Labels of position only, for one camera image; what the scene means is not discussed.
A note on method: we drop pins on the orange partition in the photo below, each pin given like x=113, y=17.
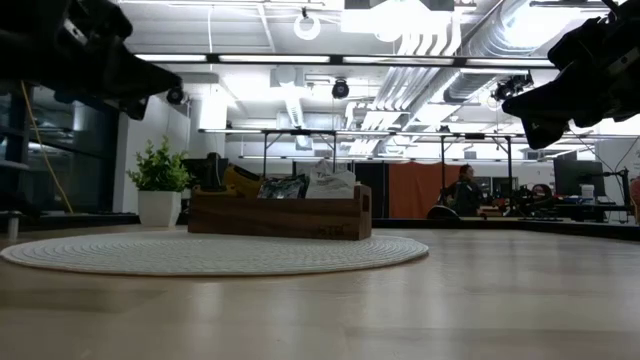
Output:
x=415, y=190

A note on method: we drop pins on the black ceiling dome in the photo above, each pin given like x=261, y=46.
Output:
x=340, y=89
x=175, y=95

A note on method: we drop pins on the black workstation frame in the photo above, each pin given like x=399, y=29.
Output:
x=442, y=155

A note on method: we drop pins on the silver ventilation duct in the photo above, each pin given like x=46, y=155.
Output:
x=480, y=50

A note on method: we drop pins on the black ceiling spotlight cluster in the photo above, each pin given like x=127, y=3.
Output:
x=510, y=87

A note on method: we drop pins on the dark blue blackcurrant tea packet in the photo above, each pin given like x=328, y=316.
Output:
x=284, y=187

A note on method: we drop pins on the black metal table frame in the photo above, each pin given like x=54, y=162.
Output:
x=550, y=227

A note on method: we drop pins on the white round woven placemat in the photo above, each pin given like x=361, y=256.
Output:
x=215, y=255

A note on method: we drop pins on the person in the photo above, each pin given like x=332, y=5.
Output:
x=539, y=192
x=465, y=192

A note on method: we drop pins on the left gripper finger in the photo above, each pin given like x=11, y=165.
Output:
x=142, y=82

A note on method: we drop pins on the small green potted plant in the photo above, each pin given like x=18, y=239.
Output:
x=159, y=192

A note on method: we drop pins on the wooden three-compartment tea box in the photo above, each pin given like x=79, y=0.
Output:
x=280, y=217

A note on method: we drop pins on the black overhead light beam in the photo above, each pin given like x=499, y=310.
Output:
x=350, y=61

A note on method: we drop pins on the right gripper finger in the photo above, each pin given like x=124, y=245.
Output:
x=542, y=112

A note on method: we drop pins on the white orange tea packet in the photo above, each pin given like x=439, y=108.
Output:
x=332, y=186
x=320, y=169

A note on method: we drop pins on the white plastic container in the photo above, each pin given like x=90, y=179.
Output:
x=588, y=194

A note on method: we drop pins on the black desk monitor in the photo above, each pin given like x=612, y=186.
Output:
x=577, y=177
x=205, y=172

